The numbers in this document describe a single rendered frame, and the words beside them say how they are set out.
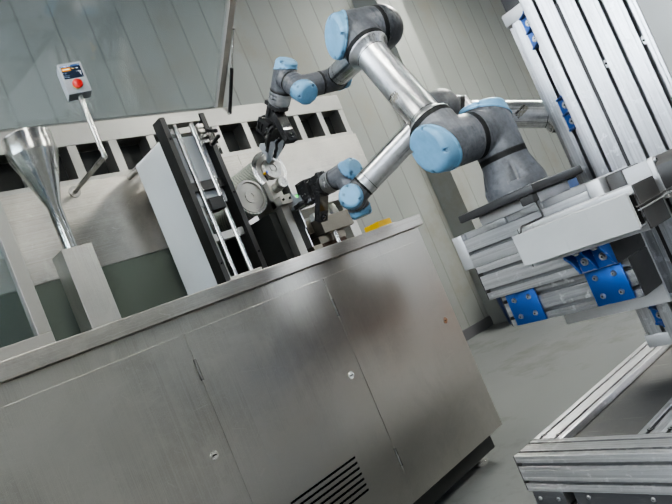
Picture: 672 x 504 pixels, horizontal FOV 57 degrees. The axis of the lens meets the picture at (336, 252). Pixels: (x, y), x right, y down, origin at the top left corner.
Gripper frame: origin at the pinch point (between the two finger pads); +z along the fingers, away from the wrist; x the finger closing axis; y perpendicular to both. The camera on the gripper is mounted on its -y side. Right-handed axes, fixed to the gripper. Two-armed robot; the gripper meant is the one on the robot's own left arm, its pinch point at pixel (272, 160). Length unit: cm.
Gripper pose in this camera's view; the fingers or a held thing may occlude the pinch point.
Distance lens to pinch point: 220.7
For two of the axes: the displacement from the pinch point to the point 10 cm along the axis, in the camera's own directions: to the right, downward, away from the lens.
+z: -2.2, 8.2, 5.3
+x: -6.8, 2.5, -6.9
